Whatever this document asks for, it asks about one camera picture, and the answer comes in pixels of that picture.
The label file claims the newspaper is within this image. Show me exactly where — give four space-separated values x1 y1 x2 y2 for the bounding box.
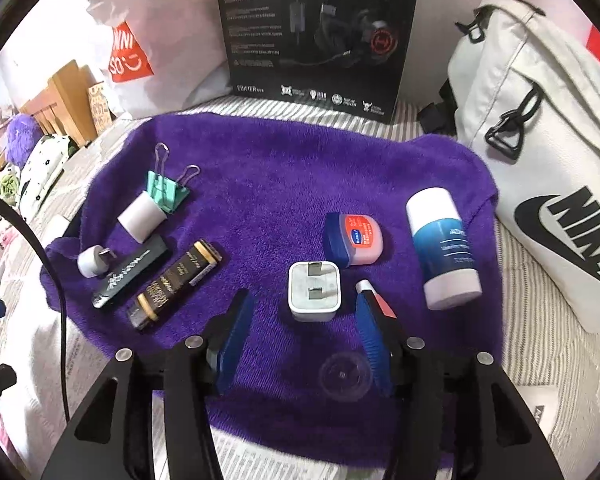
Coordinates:
0 280 556 480

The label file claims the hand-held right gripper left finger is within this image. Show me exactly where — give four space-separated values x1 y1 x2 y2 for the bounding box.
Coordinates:
40 287 256 480

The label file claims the pink and white tube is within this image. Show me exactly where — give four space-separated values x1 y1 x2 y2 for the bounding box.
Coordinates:
355 280 397 321

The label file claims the white and blue bottle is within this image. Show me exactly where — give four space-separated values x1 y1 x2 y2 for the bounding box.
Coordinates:
406 186 482 311

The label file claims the black headphone box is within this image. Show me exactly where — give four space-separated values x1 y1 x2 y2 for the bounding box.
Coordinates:
212 0 423 125

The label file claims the grey waist bag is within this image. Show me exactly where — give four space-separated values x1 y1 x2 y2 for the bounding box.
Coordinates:
417 0 600 335

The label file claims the white charger plug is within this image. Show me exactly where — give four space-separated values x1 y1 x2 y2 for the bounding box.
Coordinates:
287 260 343 325

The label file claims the purple plush toy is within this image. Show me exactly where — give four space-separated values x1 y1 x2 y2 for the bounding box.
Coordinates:
5 114 38 166

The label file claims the slim black case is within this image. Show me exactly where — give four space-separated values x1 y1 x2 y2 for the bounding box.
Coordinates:
91 235 170 311

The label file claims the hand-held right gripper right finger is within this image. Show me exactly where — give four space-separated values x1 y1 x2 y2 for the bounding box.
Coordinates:
355 292 566 480

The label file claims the green plush toy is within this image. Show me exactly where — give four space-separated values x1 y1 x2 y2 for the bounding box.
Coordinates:
0 172 21 206

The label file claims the clear plastic cup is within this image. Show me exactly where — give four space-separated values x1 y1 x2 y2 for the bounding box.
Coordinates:
317 352 373 405

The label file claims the wooden headboard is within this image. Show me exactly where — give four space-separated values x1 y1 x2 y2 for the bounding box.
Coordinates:
19 59 101 147

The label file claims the white plastic shopping bag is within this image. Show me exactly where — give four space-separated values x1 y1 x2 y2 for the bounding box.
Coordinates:
82 0 231 120

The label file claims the black cable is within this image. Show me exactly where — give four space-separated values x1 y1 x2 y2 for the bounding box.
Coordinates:
0 189 73 423

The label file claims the white spotted pillow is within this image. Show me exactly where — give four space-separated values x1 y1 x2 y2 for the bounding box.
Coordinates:
19 132 78 221

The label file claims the black and gold case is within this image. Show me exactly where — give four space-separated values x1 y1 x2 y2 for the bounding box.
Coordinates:
127 241 224 332

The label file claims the patterned book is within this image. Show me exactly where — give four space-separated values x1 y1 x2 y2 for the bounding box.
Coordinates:
87 80 116 126

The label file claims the purple towel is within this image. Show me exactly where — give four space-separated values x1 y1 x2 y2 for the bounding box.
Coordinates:
40 112 505 466

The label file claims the blue lidded jelly jar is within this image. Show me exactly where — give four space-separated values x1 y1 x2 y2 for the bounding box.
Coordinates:
322 211 385 267

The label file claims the green binder clip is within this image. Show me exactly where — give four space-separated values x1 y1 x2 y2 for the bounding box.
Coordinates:
144 142 201 213

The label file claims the small white usb adapter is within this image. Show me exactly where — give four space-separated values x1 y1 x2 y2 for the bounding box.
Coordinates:
77 245 117 279

